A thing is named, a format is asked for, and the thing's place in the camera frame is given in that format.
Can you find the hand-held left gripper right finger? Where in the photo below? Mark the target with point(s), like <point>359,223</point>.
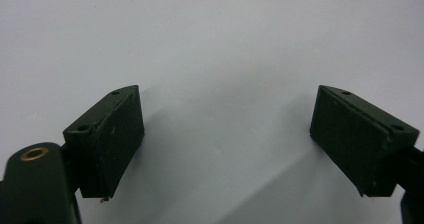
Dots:
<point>356,140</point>

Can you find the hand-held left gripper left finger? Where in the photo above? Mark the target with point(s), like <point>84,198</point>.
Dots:
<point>110,144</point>

